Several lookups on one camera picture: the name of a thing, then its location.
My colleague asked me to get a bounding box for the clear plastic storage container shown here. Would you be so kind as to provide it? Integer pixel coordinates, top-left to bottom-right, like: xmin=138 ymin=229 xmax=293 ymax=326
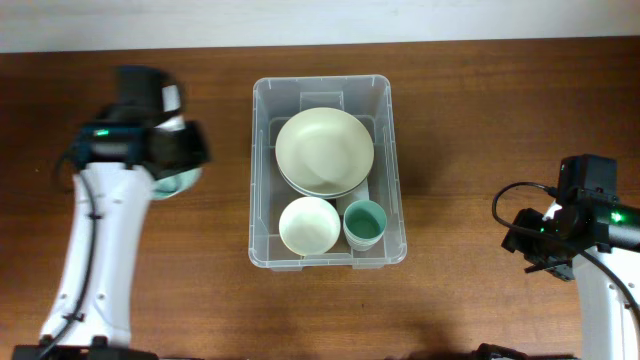
xmin=248 ymin=74 xmax=408 ymax=271

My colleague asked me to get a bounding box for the mint small bowl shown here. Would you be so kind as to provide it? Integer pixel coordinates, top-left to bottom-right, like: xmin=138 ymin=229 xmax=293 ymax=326
xmin=153 ymin=168 xmax=202 ymax=200

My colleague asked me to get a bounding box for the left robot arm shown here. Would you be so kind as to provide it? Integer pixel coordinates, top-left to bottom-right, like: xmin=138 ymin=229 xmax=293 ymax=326
xmin=12 ymin=121 xmax=209 ymax=359

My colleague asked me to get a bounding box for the blue bowl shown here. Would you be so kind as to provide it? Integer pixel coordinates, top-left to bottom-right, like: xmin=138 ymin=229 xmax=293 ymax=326
xmin=277 ymin=167 xmax=369 ymax=200

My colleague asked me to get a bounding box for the beige large bowl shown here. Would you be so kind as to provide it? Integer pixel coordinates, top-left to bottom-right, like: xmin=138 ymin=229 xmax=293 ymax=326
xmin=275 ymin=107 xmax=375 ymax=198

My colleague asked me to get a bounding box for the white small bowl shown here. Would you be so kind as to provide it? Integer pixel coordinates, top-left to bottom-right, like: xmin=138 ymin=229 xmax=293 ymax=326
xmin=278 ymin=197 xmax=341 ymax=256

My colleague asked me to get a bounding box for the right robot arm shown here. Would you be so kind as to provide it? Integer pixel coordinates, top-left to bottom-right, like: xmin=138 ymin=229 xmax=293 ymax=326
xmin=491 ymin=199 xmax=639 ymax=359

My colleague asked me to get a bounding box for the cream large bowl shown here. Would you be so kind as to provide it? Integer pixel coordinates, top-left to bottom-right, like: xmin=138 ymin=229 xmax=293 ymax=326
xmin=279 ymin=172 xmax=364 ymax=201

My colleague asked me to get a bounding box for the mint green cup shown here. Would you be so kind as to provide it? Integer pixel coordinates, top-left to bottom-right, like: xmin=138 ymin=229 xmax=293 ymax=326
xmin=343 ymin=200 xmax=387 ymax=244

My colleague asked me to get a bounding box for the cream cup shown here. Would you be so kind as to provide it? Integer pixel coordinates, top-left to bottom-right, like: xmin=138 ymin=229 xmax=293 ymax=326
xmin=344 ymin=229 xmax=383 ymax=252

